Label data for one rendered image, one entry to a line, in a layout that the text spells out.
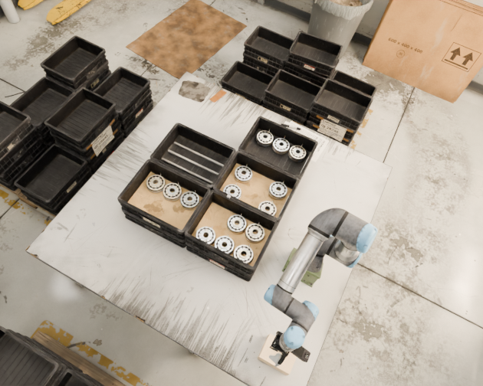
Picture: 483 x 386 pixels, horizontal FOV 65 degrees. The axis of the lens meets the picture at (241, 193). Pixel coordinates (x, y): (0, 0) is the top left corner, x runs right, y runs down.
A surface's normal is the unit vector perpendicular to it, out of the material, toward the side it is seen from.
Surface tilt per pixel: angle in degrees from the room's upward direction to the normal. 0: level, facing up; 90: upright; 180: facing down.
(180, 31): 0
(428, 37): 79
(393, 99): 0
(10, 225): 0
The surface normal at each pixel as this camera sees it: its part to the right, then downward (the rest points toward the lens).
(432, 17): -0.44, 0.67
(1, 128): 0.09, -0.49
